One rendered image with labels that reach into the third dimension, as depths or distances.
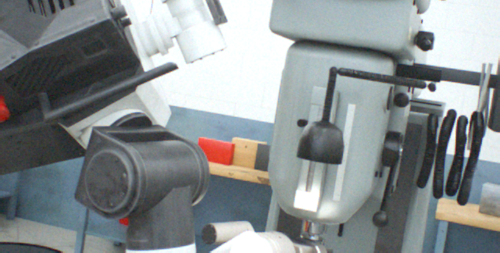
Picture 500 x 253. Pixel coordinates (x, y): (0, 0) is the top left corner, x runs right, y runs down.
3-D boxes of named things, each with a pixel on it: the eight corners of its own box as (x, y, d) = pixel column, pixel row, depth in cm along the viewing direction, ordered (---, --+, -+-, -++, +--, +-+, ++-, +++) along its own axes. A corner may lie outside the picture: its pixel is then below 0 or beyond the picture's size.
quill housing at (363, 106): (365, 235, 126) (395, 51, 124) (251, 211, 131) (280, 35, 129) (376, 219, 144) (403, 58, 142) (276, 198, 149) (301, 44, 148)
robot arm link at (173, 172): (151, 254, 87) (142, 140, 87) (96, 254, 92) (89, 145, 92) (208, 240, 96) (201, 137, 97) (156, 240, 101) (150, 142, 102)
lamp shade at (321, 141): (304, 160, 110) (310, 119, 109) (290, 153, 117) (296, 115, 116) (348, 166, 111) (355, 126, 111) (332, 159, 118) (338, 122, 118)
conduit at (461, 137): (469, 213, 146) (487, 112, 145) (390, 197, 151) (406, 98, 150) (469, 201, 164) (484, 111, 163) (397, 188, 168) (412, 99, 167)
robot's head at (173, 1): (170, 69, 104) (227, 46, 104) (142, 4, 104) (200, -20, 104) (174, 70, 111) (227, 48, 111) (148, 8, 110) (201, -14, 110)
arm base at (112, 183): (103, 247, 88) (149, 179, 84) (48, 175, 94) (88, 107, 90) (180, 230, 101) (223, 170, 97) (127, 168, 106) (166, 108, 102)
